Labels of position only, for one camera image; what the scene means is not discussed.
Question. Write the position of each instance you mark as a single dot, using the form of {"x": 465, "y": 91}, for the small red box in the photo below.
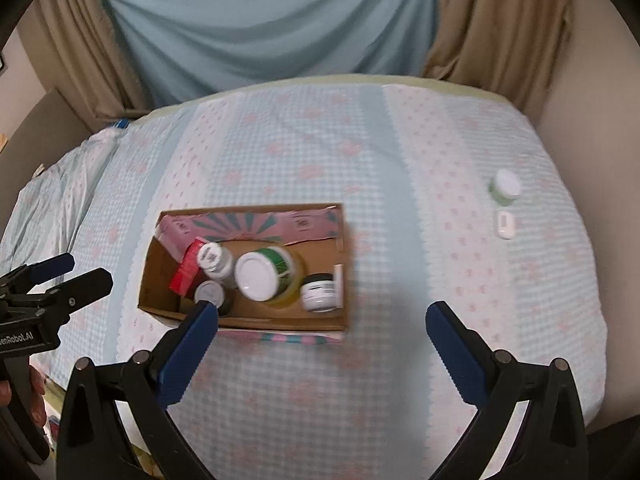
{"x": 185, "y": 272}

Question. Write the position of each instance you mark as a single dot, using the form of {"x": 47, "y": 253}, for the cardboard box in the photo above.
{"x": 320, "y": 255}

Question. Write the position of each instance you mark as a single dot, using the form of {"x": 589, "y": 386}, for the small silver-lidded jar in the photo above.
{"x": 207, "y": 292}

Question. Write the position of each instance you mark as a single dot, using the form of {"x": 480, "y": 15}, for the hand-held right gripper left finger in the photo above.
{"x": 192, "y": 355}

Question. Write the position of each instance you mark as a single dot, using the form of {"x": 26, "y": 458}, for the grey headboard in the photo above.
{"x": 45, "y": 135}

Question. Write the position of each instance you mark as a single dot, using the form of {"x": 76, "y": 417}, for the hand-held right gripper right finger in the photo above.
{"x": 457, "y": 355}

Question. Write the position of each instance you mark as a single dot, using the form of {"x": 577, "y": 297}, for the light blue hanging cloth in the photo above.
{"x": 275, "y": 20}

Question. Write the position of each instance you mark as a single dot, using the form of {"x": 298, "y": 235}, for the beige curtain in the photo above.
{"x": 500, "y": 35}
{"x": 75, "y": 50}

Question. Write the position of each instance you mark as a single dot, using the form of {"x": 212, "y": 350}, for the small blue object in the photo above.
{"x": 120, "y": 124}

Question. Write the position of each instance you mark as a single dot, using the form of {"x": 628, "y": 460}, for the light blue crumpled duvet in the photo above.
{"x": 65, "y": 185}

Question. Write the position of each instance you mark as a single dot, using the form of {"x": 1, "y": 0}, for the person's left hand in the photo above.
{"x": 37, "y": 400}

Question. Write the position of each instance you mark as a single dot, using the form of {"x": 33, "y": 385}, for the large yellow jar white lid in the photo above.
{"x": 257, "y": 275}

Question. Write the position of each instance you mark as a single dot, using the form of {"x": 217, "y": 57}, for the small black-lidded jar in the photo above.
{"x": 318, "y": 296}

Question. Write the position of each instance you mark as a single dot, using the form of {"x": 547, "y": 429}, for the white pill bottle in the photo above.
{"x": 212, "y": 256}

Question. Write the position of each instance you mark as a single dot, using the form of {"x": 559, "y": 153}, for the green jar with white lid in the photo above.
{"x": 506, "y": 184}

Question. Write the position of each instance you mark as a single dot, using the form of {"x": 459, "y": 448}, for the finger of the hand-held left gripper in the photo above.
{"x": 50, "y": 265}
{"x": 85, "y": 282}

